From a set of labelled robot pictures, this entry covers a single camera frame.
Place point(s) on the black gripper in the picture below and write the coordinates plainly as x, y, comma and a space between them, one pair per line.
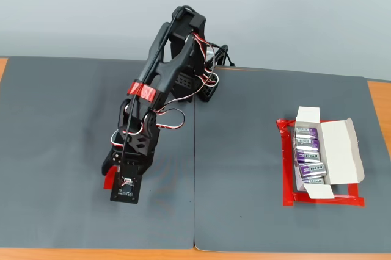
113, 158

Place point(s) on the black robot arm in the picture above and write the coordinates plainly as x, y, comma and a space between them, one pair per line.
171, 67

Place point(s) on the white cardboard box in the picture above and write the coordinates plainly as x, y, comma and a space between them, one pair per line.
339, 150

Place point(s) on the red tape floor marker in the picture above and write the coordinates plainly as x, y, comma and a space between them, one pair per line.
108, 182

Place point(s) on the grey table mat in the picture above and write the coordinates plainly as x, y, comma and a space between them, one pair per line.
61, 150
238, 150

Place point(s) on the red tape band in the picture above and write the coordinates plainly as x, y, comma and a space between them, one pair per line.
146, 92

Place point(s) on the black perforated table clamp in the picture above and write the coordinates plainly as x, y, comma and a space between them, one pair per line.
207, 92

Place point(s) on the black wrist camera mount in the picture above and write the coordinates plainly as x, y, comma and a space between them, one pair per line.
126, 194

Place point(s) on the red tape outline frame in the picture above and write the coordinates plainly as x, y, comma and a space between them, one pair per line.
288, 180

